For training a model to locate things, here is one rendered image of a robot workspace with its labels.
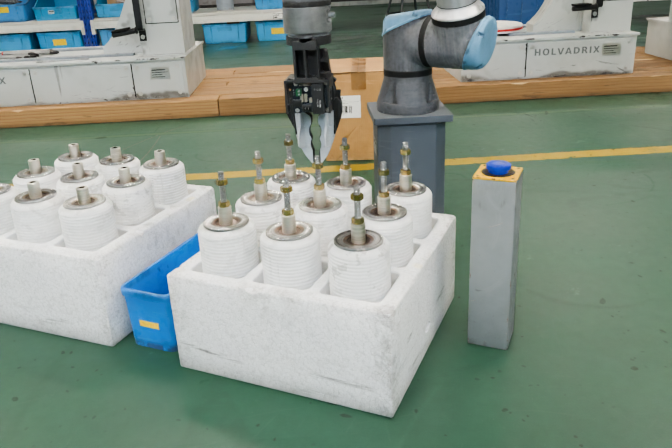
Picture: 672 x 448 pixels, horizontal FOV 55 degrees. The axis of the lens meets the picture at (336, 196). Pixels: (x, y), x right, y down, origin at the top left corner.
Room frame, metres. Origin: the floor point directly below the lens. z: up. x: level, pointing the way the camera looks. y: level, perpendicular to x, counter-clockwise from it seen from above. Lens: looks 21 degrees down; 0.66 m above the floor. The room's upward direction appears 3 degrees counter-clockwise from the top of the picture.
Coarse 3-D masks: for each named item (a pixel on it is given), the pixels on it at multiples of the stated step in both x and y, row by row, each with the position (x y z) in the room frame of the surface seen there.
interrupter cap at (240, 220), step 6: (210, 216) 1.01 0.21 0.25; (216, 216) 1.01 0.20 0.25; (234, 216) 1.01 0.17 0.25; (240, 216) 1.00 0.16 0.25; (246, 216) 1.00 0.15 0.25; (204, 222) 0.98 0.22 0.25; (210, 222) 0.98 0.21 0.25; (216, 222) 0.99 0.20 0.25; (234, 222) 0.99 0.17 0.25; (240, 222) 0.98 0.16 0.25; (246, 222) 0.98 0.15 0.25; (210, 228) 0.96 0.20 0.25; (216, 228) 0.96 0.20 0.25; (222, 228) 0.96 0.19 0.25; (228, 228) 0.95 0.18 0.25; (234, 228) 0.95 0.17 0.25
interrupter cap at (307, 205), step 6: (306, 198) 1.07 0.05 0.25; (312, 198) 1.08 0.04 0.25; (330, 198) 1.07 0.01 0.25; (336, 198) 1.07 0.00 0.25; (300, 204) 1.05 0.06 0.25; (306, 204) 1.05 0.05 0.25; (312, 204) 1.05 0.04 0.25; (330, 204) 1.05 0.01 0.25; (336, 204) 1.04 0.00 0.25; (306, 210) 1.02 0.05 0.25; (312, 210) 1.01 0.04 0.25; (318, 210) 1.02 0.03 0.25; (324, 210) 1.01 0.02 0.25; (330, 210) 1.01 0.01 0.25
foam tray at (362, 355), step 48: (432, 240) 1.03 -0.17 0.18; (192, 288) 0.93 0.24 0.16; (240, 288) 0.89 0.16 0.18; (288, 288) 0.88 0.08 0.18; (432, 288) 0.99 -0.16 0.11; (192, 336) 0.93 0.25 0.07; (240, 336) 0.89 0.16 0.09; (288, 336) 0.86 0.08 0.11; (336, 336) 0.82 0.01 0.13; (384, 336) 0.79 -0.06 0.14; (432, 336) 0.99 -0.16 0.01; (288, 384) 0.86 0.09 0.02; (336, 384) 0.83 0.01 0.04; (384, 384) 0.79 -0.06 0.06
